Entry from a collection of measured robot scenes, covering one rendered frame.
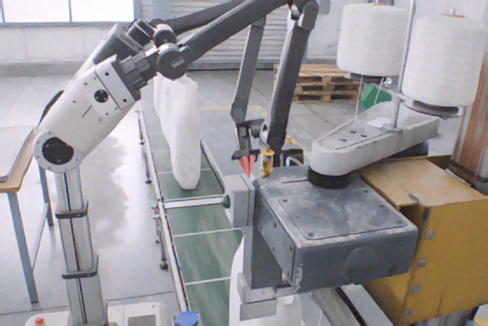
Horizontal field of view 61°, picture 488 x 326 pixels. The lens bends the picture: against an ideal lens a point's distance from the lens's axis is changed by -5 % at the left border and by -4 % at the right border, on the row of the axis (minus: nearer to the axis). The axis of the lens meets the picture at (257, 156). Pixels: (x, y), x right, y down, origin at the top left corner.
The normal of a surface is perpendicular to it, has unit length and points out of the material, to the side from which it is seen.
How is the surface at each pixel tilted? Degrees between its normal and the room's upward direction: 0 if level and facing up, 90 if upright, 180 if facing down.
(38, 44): 90
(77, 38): 90
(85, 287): 90
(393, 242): 90
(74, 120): 115
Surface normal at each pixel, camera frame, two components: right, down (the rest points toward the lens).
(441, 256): 0.30, 0.38
